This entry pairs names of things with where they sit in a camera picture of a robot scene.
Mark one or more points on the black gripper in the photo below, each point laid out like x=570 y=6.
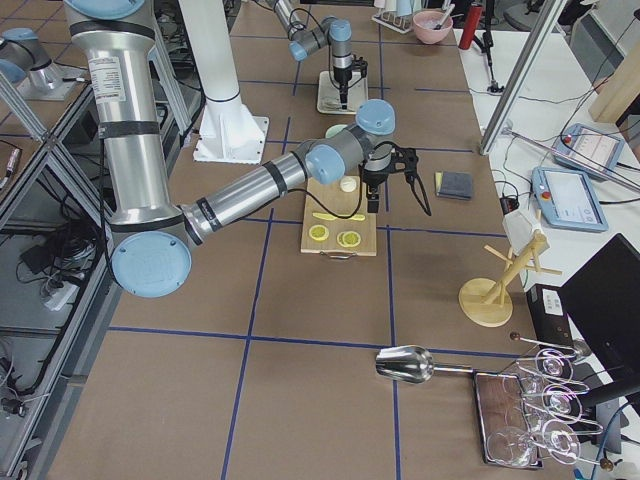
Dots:
x=373 y=178
x=341 y=78

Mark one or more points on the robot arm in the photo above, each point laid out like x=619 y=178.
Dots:
x=331 y=32
x=153 y=237

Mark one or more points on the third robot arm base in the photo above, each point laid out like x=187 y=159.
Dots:
x=28 y=66

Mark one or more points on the light green bowl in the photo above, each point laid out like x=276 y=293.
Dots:
x=334 y=130

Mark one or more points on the pink bowl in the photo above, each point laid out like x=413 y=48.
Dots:
x=428 y=27

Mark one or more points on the white bear tray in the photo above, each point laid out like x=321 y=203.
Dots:
x=328 y=92

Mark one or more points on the bamboo cutting board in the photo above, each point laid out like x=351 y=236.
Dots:
x=330 y=199

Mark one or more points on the yellow plastic knife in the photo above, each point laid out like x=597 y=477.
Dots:
x=329 y=217

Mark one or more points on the lemon slice top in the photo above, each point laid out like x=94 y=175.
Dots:
x=318 y=233

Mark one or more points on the yellow sponge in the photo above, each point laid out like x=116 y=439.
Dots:
x=438 y=181

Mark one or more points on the grey cloth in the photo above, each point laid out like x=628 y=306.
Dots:
x=456 y=185

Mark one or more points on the white dish rack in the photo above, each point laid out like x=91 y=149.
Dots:
x=394 y=14

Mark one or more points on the wooden mug tree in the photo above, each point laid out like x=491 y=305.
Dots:
x=486 y=301

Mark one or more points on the red bottle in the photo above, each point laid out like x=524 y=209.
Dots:
x=470 y=26

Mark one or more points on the metal scoop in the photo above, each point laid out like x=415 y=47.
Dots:
x=413 y=364

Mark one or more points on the teach pendant near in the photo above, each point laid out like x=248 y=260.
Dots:
x=567 y=199

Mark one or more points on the teach pendant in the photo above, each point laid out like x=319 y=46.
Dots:
x=567 y=199
x=592 y=151

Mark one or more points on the teach pendant far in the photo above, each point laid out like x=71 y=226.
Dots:
x=592 y=151

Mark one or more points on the black monitor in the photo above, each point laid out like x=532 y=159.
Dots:
x=602 y=300

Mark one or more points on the glass rack tray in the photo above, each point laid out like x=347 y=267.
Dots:
x=498 y=405

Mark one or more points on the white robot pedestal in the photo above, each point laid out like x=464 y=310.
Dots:
x=228 y=131

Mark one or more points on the aluminium frame post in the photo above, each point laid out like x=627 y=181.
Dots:
x=542 y=28

